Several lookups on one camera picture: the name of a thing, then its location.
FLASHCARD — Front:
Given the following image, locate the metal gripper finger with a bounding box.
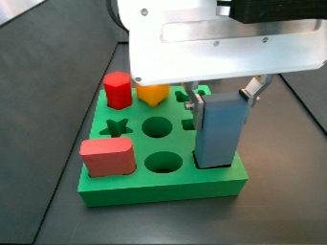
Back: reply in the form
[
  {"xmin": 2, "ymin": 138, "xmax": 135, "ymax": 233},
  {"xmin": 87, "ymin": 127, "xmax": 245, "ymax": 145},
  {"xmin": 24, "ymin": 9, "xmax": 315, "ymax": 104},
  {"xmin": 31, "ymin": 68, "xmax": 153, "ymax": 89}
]
[
  {"xmin": 239, "ymin": 75, "xmax": 274, "ymax": 106},
  {"xmin": 183, "ymin": 81, "xmax": 205, "ymax": 130}
]

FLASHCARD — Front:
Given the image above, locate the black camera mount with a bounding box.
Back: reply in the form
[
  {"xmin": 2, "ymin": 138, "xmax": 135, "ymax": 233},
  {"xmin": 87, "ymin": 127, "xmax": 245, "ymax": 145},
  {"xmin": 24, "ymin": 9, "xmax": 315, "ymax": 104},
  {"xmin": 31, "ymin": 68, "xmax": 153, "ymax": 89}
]
[{"xmin": 217, "ymin": 0, "xmax": 327, "ymax": 24}]

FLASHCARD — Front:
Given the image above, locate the green shape sorter board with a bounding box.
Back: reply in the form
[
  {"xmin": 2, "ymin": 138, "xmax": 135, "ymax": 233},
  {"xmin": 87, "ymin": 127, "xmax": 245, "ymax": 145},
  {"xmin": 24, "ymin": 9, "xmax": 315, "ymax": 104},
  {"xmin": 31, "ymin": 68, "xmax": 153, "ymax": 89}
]
[{"xmin": 78, "ymin": 86, "xmax": 249, "ymax": 207}]

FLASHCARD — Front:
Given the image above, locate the blue rectangular block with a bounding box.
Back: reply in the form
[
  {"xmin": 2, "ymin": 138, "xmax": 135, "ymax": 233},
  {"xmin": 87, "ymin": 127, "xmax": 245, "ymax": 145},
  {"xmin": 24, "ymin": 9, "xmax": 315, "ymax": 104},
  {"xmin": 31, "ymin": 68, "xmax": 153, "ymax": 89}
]
[{"xmin": 194, "ymin": 92, "xmax": 250, "ymax": 168}]

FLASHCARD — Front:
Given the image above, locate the yellow pentagon block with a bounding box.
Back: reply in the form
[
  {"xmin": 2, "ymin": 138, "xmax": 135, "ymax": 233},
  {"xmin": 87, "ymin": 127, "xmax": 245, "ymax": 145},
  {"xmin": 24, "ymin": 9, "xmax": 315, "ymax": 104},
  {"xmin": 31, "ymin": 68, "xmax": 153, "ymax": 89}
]
[{"xmin": 135, "ymin": 84, "xmax": 170, "ymax": 107}]

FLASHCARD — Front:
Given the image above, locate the dark red rounded block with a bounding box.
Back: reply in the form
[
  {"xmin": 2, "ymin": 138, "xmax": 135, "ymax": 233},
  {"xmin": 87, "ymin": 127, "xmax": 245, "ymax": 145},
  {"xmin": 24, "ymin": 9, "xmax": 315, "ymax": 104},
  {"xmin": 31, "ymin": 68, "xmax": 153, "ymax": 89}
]
[{"xmin": 79, "ymin": 137, "xmax": 137, "ymax": 177}]

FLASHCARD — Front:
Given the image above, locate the red hexagon block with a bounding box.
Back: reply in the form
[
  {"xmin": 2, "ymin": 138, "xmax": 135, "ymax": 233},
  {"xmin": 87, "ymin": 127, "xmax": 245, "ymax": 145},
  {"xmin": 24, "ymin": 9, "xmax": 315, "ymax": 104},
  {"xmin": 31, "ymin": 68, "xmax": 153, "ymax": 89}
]
[{"xmin": 105, "ymin": 72, "xmax": 134, "ymax": 110}]

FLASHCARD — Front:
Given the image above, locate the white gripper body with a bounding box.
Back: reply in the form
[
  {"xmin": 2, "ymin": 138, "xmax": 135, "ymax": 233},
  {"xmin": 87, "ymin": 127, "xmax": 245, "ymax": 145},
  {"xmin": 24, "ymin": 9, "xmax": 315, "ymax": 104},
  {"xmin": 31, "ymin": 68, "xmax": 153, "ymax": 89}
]
[{"xmin": 117, "ymin": 0, "xmax": 327, "ymax": 86}]

